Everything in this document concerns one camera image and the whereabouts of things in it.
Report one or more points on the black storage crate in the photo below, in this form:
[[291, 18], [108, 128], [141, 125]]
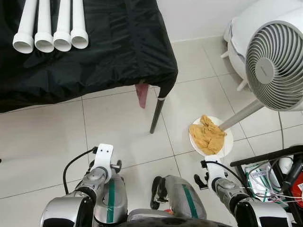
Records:
[[265, 156]]

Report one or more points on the silver right robot leg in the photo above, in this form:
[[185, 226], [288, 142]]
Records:
[[180, 194]]

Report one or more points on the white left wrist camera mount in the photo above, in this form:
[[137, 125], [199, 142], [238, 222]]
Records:
[[103, 156]]

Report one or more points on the white bottle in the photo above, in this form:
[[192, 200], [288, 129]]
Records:
[[285, 164]]

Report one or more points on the white pedestal fan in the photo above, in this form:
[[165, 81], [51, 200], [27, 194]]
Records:
[[274, 66]]

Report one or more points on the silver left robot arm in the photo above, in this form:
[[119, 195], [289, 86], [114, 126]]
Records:
[[92, 182]]

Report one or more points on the silver left robot leg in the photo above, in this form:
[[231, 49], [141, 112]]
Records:
[[118, 198]]

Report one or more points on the silver robot leg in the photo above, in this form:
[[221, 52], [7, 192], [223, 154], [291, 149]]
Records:
[[118, 198], [180, 194]]

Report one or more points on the yellow crumpled cloth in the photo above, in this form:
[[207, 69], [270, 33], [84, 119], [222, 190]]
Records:
[[208, 137]]

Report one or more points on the pink fabric tag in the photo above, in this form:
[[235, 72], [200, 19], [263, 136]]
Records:
[[142, 94]]

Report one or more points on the red round container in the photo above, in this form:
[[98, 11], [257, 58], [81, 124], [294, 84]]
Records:
[[298, 189]]

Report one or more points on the black cylinder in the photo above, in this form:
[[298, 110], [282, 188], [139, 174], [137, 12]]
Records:
[[293, 172]]

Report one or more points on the green white packet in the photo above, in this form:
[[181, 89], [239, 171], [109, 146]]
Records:
[[260, 182]]

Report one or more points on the black metal table leg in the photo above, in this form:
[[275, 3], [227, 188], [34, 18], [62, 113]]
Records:
[[156, 118]]

